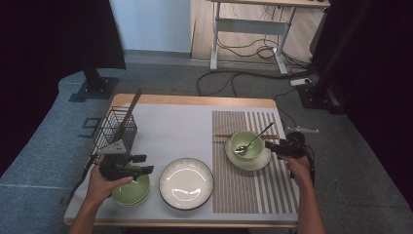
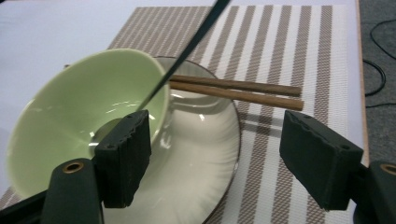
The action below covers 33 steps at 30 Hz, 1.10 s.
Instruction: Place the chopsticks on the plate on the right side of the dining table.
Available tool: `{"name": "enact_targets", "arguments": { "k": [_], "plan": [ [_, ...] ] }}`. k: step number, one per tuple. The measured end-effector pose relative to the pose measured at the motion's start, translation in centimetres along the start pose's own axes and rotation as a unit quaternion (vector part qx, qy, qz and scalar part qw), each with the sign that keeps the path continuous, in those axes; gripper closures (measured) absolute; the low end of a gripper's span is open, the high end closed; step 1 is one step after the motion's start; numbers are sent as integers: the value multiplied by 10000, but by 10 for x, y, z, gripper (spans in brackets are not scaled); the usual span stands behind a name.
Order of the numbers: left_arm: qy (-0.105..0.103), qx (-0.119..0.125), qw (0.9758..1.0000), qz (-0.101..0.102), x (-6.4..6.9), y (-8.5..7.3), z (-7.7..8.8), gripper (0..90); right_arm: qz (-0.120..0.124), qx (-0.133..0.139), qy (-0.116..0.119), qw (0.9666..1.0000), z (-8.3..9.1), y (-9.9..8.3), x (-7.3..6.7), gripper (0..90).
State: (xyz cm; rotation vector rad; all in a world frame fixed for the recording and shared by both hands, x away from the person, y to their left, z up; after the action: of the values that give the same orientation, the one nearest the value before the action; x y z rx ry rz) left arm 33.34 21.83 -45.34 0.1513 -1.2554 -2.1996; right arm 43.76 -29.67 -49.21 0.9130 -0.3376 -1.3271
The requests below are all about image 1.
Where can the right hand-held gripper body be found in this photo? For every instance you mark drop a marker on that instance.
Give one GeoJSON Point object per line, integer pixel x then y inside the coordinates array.
{"type": "Point", "coordinates": [293, 146]}

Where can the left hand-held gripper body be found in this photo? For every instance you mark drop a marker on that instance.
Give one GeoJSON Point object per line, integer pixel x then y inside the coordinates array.
{"type": "Point", "coordinates": [113, 165]}

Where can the metal spoon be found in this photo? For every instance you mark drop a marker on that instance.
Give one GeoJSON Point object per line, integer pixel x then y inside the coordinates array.
{"type": "Point", "coordinates": [256, 139]}

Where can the green ceramic bowl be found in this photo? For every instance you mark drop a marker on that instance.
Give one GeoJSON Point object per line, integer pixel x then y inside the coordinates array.
{"type": "Point", "coordinates": [131, 203]}
{"type": "Point", "coordinates": [133, 190]}
{"type": "Point", "coordinates": [256, 151]}

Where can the white plate with dark rim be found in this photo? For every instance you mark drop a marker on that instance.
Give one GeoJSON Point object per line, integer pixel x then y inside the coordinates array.
{"type": "Point", "coordinates": [243, 164]}
{"type": "Point", "coordinates": [188, 185]}

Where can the person's right hand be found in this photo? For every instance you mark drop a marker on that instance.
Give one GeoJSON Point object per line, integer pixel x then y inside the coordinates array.
{"type": "Point", "coordinates": [298, 170]}

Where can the person's left hand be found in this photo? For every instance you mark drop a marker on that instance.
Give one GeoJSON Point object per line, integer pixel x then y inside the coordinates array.
{"type": "Point", "coordinates": [99, 188]}

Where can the white table cover sheet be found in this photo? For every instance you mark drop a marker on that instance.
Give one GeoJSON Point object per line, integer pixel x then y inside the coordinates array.
{"type": "Point", "coordinates": [175, 130]}

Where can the black metal stand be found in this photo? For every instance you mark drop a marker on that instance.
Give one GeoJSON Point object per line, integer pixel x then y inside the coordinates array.
{"type": "Point", "coordinates": [311, 94]}

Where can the brown striped woven placemat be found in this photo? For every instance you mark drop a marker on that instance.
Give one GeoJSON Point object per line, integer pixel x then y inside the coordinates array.
{"type": "Point", "coordinates": [233, 195]}

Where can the white power strip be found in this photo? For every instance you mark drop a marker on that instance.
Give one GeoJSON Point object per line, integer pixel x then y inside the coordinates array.
{"type": "Point", "coordinates": [300, 82]}

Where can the light wooden table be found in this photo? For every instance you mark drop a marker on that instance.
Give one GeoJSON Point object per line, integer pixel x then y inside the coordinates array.
{"type": "Point", "coordinates": [195, 100]}

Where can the black curtain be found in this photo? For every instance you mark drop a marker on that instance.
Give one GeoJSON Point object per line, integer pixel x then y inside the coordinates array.
{"type": "Point", "coordinates": [48, 48]}
{"type": "Point", "coordinates": [383, 97]}

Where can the black stand with base plate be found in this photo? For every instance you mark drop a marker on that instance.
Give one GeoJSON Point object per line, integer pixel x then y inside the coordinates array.
{"type": "Point", "coordinates": [97, 87]}

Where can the white metal frame desk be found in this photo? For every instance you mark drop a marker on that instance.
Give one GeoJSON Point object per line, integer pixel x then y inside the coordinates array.
{"type": "Point", "coordinates": [250, 26]}

